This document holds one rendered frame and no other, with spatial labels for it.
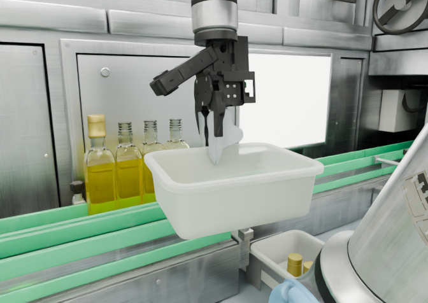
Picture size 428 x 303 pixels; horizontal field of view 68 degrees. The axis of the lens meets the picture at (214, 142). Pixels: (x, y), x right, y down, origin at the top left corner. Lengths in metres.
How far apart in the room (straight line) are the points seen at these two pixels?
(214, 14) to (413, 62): 1.00
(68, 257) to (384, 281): 0.48
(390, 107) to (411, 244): 1.34
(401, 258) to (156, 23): 0.75
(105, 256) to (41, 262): 0.10
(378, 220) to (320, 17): 1.07
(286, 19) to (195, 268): 0.82
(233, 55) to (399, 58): 0.97
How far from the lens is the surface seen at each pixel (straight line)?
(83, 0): 0.85
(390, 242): 0.27
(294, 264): 0.83
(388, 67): 1.44
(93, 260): 0.63
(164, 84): 0.49
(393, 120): 1.57
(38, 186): 0.87
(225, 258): 0.73
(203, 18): 0.52
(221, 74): 0.50
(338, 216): 1.13
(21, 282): 0.63
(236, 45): 0.54
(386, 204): 0.27
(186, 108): 0.90
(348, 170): 1.14
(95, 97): 0.82
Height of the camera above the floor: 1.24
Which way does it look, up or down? 12 degrees down
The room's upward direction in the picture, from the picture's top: straight up
